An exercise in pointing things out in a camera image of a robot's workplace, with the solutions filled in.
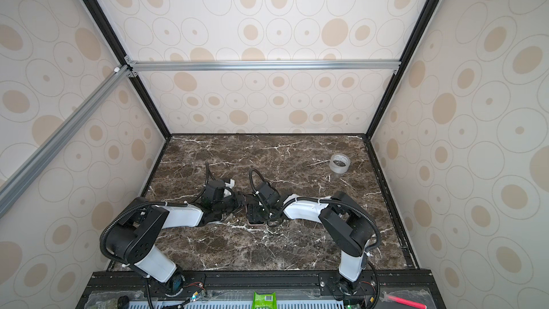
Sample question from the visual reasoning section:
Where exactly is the back aluminium frame rail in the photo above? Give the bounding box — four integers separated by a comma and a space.
124, 60, 400, 73

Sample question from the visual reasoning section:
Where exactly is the clear tape roll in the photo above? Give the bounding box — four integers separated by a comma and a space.
329, 153, 351, 175

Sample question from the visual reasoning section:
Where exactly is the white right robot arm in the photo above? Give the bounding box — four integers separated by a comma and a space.
244, 182, 381, 283

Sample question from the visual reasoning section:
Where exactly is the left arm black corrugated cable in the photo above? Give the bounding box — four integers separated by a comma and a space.
99, 162, 215, 263

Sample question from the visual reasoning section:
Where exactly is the pink pen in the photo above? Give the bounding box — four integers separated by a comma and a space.
383, 294, 427, 309

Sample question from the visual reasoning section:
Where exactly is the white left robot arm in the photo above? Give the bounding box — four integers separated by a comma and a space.
100, 193, 244, 283

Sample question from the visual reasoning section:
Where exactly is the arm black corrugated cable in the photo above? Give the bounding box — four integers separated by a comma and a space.
249, 168, 383, 252
99, 162, 215, 263

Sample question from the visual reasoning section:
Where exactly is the aluminium frame rail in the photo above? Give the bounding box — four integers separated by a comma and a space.
1, 65, 130, 215
124, 60, 400, 73

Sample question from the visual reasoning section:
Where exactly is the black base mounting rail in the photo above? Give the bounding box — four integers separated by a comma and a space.
77, 270, 445, 308

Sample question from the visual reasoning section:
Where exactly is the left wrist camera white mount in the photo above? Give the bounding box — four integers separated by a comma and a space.
222, 179, 235, 188

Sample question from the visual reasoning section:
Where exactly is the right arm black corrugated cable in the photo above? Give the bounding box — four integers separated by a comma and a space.
249, 168, 383, 252

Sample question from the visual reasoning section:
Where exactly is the left aluminium frame rail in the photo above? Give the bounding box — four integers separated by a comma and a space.
1, 65, 130, 215

